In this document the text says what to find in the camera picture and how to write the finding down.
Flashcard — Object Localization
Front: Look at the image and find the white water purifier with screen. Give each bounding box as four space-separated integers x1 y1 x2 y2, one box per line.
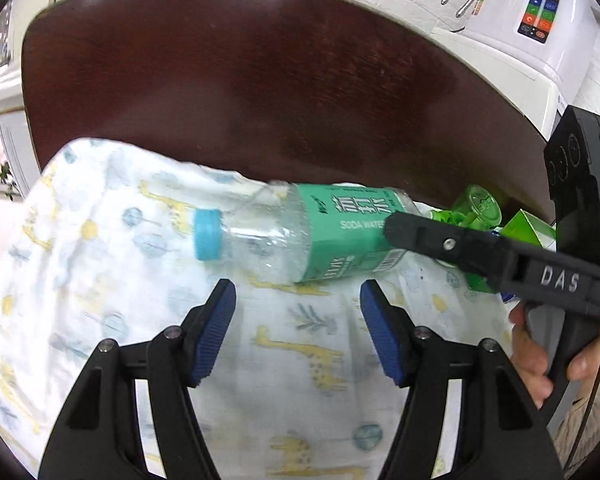
432 27 577 142

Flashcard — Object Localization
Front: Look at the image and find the dark brown wooden board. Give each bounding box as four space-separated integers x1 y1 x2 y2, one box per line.
22 0 556 223

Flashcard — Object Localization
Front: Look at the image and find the giraffe printed cloth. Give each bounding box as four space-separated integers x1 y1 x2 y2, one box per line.
0 137 531 480

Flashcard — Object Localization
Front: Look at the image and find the green label plastic bottle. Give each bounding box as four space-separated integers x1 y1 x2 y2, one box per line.
193 180 423 285

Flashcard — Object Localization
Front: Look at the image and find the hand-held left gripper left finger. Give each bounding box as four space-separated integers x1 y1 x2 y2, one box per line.
39 278 238 480

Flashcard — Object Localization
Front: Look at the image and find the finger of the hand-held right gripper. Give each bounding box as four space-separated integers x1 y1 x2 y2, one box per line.
383 211 523 293

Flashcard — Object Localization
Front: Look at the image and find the black cable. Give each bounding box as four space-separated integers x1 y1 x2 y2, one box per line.
567 310 600 463

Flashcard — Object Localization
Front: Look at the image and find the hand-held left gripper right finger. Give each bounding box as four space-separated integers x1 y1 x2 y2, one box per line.
360 280 566 480

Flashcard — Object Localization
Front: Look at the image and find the potted plant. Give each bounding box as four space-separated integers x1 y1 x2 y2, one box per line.
0 160 20 202

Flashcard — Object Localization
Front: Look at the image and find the person's right hand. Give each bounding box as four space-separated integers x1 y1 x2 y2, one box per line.
509 304 600 409

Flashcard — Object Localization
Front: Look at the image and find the white water dispenser appliance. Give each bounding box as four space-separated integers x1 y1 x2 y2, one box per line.
462 0 599 106

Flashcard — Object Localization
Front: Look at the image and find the green cardboard box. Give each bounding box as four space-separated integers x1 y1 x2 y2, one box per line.
467 210 559 296

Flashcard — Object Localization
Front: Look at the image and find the green transparent plastic container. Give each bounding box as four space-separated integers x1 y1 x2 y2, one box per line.
427 185 504 234

